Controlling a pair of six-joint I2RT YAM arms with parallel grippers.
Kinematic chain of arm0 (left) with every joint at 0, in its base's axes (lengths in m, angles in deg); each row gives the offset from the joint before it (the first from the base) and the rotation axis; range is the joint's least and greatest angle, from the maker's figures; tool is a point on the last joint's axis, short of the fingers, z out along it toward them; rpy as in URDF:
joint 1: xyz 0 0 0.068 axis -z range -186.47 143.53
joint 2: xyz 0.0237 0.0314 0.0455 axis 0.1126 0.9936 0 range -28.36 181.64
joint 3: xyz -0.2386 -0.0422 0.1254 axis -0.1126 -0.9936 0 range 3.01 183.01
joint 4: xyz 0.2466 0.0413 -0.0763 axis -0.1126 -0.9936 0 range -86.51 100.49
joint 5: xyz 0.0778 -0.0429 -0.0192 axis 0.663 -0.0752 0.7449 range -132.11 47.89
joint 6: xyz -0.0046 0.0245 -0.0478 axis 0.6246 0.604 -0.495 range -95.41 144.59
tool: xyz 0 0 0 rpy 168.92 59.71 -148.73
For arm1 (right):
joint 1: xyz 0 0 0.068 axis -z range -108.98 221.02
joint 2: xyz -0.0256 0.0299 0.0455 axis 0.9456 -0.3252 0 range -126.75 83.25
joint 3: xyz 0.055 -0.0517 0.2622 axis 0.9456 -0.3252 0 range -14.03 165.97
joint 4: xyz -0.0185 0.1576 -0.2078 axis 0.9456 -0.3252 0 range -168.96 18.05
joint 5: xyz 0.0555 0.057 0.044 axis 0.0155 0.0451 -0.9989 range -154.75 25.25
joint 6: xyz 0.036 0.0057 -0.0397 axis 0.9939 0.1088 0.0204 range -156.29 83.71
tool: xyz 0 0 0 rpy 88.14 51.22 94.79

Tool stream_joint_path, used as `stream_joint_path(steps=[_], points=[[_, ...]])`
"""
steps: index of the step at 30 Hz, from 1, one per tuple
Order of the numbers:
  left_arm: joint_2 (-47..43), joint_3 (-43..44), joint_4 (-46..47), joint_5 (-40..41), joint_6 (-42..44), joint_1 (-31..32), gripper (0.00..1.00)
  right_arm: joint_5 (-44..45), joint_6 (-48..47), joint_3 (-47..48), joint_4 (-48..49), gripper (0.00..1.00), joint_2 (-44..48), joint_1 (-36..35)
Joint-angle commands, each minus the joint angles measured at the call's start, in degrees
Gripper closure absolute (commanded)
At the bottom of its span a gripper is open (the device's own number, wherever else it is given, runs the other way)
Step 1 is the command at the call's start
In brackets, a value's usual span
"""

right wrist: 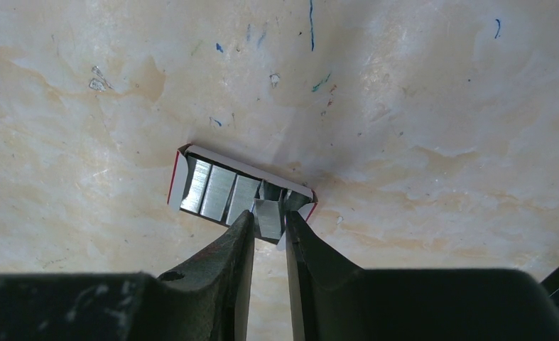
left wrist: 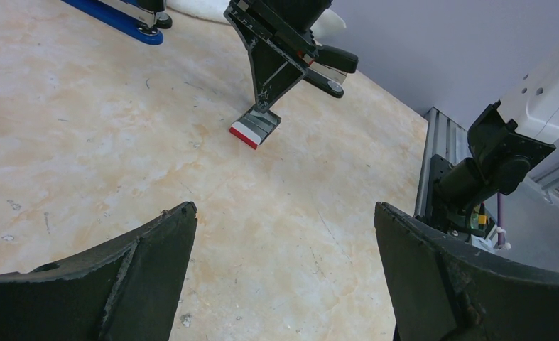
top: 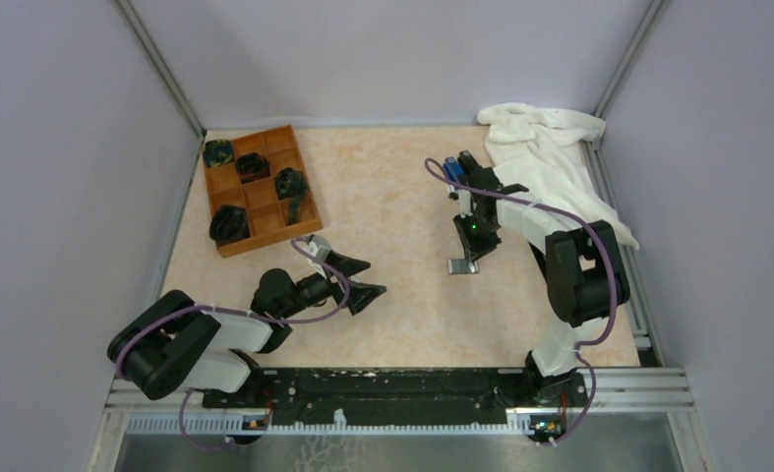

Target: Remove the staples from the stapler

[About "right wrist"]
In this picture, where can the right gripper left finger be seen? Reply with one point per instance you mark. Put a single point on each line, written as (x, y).
(206, 297)

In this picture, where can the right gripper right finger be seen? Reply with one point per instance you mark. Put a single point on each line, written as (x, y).
(334, 299)

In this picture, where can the staple box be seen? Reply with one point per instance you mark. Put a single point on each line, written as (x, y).
(217, 188)

